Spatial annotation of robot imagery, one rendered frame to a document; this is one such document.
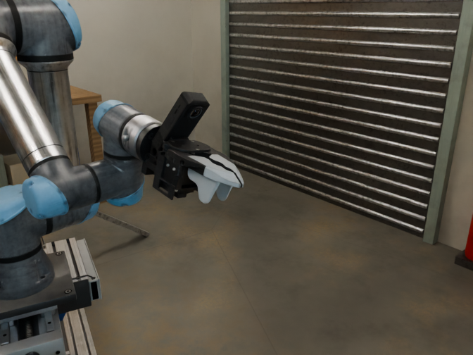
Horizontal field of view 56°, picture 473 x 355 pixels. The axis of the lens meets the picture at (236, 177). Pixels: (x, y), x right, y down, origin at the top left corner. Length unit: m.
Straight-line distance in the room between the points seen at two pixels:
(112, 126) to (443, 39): 2.39
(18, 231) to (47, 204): 0.32
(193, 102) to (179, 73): 3.88
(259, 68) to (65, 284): 2.97
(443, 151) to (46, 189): 2.51
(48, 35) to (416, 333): 2.00
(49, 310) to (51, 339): 0.10
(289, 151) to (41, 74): 2.86
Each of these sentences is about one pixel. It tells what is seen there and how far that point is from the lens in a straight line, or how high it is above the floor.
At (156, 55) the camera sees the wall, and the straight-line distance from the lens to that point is 4.38.
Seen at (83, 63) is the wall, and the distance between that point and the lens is 4.06.
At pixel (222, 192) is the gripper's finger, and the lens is 0.68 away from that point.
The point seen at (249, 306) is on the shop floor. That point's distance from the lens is 2.38.
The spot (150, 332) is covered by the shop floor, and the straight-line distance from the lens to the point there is 2.26.
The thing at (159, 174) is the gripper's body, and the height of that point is 1.19.
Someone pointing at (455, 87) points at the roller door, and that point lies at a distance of 2.87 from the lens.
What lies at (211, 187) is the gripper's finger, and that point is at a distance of 0.64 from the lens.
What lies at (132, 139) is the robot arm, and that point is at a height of 1.23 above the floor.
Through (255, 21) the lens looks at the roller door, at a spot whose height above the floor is 1.34.
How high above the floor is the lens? 1.44
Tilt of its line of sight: 21 degrees down
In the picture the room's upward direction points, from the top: straight up
